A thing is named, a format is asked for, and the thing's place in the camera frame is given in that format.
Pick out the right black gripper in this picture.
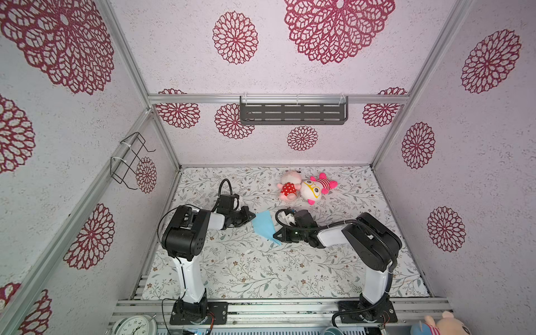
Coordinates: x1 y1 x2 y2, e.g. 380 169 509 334
272 226 308 243

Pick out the light blue paper sheet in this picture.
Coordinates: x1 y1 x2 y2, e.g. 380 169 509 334
251 211 281 246

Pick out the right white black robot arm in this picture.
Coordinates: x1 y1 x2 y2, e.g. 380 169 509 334
274 209 402 308

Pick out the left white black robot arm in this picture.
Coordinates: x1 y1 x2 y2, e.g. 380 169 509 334
157 195 256 304

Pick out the yellow face plush doll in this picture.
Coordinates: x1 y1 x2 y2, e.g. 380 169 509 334
300 173 339 205

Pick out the floral patterned table mat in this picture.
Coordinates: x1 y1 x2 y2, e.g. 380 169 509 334
142 166 432 301

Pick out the pink plush doll red dress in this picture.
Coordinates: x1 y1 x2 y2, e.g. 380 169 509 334
277 170 302 202

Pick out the teal round cup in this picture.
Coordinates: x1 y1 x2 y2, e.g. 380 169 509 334
320 327 344 335

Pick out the blue plush toy foreground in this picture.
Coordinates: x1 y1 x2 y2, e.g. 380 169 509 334
410 321 433 335

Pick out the white analog clock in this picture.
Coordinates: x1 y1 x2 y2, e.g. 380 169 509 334
112 314 158 335

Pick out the pink plush toy foreground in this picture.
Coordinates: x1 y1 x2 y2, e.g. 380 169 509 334
420 311 472 335

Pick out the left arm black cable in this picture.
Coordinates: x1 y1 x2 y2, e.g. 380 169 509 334
211 179 235 210

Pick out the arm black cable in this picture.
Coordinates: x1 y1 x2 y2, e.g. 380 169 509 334
274 208 399 329
211 179 235 210

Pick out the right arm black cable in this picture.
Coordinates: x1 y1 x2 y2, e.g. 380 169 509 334
274 208 399 329

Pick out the grey slotted wall shelf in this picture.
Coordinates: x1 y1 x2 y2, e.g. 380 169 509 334
239 96 348 126

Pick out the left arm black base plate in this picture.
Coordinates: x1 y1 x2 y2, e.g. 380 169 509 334
169 300 228 326

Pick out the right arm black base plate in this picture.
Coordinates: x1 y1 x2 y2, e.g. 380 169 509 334
338 300 399 324

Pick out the black wire wall rack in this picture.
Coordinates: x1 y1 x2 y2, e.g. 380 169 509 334
109 132 157 193

